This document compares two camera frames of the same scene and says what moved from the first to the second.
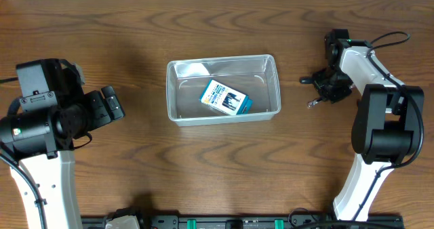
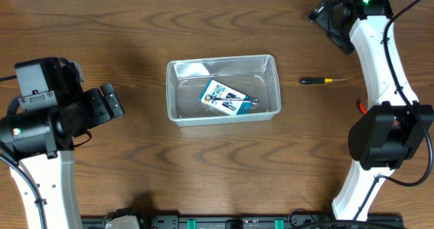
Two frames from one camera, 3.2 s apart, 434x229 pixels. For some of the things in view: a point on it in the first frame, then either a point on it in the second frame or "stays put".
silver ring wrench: (311, 103) to (209, 98)
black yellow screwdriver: (305, 80) stays put
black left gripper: (100, 117) stays put
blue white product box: (226, 98) stays put
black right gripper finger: (335, 93) to (344, 43)
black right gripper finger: (320, 78) to (317, 11)
